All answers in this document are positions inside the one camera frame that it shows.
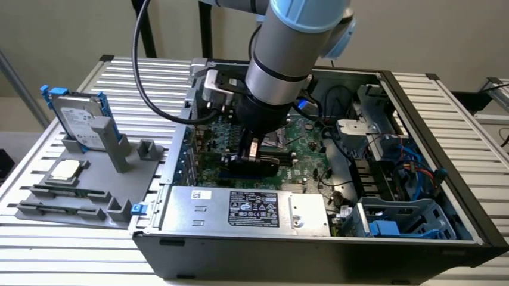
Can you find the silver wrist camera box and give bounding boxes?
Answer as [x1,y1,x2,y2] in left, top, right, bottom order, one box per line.
[202,69,237,102]

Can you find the blue drive cage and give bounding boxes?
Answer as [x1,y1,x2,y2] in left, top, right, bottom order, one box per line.
[347,197,457,240]

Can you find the black graphics card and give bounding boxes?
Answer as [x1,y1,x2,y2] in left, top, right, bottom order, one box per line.
[220,153,281,180]

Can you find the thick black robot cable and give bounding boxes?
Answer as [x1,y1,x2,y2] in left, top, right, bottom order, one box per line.
[132,0,221,125]

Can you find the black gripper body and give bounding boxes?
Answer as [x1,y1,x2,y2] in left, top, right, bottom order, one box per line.
[236,94,296,140]

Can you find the blue data wire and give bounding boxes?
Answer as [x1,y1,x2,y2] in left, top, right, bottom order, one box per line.
[392,142,437,206]

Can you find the silver power supply unit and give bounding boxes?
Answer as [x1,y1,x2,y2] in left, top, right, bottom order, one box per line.
[161,185,333,238]

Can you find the black stand post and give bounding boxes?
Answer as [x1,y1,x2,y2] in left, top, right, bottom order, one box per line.
[198,0,216,59]
[141,0,160,59]

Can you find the silver CPU chip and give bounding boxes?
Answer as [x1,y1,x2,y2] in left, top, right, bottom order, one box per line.
[49,159,91,181]

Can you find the grey parts rack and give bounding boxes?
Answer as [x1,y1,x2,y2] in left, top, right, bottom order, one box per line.
[14,116,169,230]

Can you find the green motherboard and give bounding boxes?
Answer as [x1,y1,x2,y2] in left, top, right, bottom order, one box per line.
[190,112,359,211]

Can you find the hard disk in blue carrier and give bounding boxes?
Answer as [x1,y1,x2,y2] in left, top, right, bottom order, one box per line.
[39,85,121,153]

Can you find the green RAM stick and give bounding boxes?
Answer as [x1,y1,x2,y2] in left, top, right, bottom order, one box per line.
[19,201,102,216]

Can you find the silver metal drive bracket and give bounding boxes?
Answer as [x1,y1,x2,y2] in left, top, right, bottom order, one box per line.
[336,118,380,141]

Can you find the red wire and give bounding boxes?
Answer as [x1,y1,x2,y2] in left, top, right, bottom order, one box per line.
[401,162,443,187]

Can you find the black RAM slots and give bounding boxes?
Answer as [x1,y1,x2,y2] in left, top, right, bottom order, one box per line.
[261,150,299,168]

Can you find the black open PC case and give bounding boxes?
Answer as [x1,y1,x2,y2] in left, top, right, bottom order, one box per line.
[128,57,509,281]

